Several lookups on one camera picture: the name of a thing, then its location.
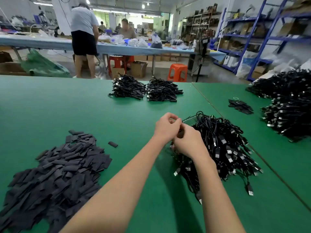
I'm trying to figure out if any pile of black sleeve strips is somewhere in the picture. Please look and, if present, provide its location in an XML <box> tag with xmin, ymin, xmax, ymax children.
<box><xmin>0</xmin><ymin>129</ymin><xmax>119</xmax><ymax>233</ymax></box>

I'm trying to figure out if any person's right forearm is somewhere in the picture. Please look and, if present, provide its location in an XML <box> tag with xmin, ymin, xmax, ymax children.
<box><xmin>192</xmin><ymin>153</ymin><xmax>246</xmax><ymax>233</ymax></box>

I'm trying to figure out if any bundle of black cables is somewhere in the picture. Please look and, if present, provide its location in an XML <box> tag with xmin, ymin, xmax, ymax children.
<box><xmin>146</xmin><ymin>76</ymin><xmax>184</xmax><ymax>103</ymax></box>
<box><xmin>108</xmin><ymin>73</ymin><xmax>146</xmax><ymax>100</ymax></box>

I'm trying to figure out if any dark storage shelf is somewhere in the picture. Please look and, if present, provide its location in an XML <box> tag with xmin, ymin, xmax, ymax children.
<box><xmin>184</xmin><ymin>4</ymin><xmax>219</xmax><ymax>43</ymax></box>

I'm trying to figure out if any large pile of black cables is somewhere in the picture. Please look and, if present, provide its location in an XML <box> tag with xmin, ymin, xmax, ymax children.
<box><xmin>171</xmin><ymin>111</ymin><xmax>263</xmax><ymax>204</ymax></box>

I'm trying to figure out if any huge heap of black cables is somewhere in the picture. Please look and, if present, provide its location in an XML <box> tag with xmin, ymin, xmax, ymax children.
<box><xmin>245</xmin><ymin>69</ymin><xmax>311</xmax><ymax>143</ymax></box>

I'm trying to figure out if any long blue work table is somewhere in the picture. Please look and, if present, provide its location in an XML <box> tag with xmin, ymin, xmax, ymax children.
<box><xmin>0</xmin><ymin>32</ymin><xmax>226</xmax><ymax>59</ymax></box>

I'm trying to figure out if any orange plastic stool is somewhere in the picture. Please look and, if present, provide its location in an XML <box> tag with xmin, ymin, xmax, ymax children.
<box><xmin>167</xmin><ymin>63</ymin><xmax>188</xmax><ymax>83</ymax></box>

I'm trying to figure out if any red plastic stool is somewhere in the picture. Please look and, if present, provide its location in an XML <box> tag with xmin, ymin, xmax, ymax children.
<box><xmin>108</xmin><ymin>55</ymin><xmax>135</xmax><ymax>76</ymax></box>

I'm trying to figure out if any white plastic bag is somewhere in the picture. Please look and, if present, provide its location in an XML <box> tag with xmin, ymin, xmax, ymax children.
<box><xmin>262</xmin><ymin>52</ymin><xmax>311</xmax><ymax>81</ymax></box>

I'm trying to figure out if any blue metal shelving rack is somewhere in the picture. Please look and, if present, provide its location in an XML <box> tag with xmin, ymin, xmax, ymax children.
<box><xmin>214</xmin><ymin>0</ymin><xmax>311</xmax><ymax>82</ymax></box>

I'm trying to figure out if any open cardboard box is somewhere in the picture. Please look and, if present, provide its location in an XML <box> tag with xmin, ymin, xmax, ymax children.
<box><xmin>0</xmin><ymin>61</ymin><xmax>32</xmax><ymax>76</ymax></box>

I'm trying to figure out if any person's left hand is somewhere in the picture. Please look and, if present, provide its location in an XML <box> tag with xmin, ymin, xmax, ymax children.
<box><xmin>155</xmin><ymin>112</ymin><xmax>183</xmax><ymax>144</ymax></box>

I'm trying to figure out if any black tripod stand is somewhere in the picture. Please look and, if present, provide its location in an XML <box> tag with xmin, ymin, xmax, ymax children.
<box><xmin>189</xmin><ymin>36</ymin><xmax>211</xmax><ymax>83</ymax></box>

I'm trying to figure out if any small bundle of cables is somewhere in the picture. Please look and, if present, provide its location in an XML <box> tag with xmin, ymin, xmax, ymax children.
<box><xmin>228</xmin><ymin>98</ymin><xmax>254</xmax><ymax>115</ymax></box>

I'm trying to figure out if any green plastic bag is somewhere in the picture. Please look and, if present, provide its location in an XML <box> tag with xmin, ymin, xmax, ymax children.
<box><xmin>20</xmin><ymin>48</ymin><xmax>72</xmax><ymax>78</ymax></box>

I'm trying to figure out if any person's left forearm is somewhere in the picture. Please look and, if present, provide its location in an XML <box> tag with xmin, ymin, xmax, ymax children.
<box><xmin>61</xmin><ymin>135</ymin><xmax>168</xmax><ymax>233</ymax></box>

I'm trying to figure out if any brown cardboard box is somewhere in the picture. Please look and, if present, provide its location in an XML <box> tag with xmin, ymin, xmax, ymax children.
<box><xmin>130</xmin><ymin>61</ymin><xmax>148</xmax><ymax>78</ymax></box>

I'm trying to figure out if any person's right hand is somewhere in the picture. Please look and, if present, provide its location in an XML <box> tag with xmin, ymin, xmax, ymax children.
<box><xmin>172</xmin><ymin>123</ymin><xmax>211</xmax><ymax>161</ymax></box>

